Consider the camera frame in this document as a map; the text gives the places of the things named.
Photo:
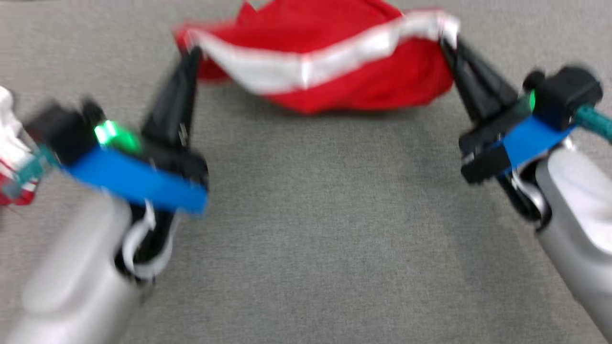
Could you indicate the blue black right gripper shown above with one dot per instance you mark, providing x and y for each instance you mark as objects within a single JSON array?
[{"x": 521, "y": 138}]

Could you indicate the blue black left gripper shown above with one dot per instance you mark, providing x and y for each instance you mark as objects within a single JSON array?
[{"x": 138, "y": 179}]

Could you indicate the red shorts white side stripe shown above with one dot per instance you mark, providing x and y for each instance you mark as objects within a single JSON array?
[{"x": 363, "y": 91}]

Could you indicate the red shirt white striped trim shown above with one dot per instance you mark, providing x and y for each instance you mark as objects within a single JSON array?
[{"x": 9, "y": 143}]

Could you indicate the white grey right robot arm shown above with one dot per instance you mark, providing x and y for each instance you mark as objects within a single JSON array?
[{"x": 573, "y": 215}]

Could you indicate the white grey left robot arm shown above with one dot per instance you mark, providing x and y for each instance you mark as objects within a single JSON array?
[{"x": 71, "y": 286}]

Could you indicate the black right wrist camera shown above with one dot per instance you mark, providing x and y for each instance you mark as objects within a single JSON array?
[{"x": 569, "y": 93}]

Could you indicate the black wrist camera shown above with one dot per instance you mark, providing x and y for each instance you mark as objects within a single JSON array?
[
  {"x": 569, "y": 93},
  {"x": 62, "y": 129}
]

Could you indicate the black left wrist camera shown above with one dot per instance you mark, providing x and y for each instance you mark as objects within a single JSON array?
[{"x": 62, "y": 129}]

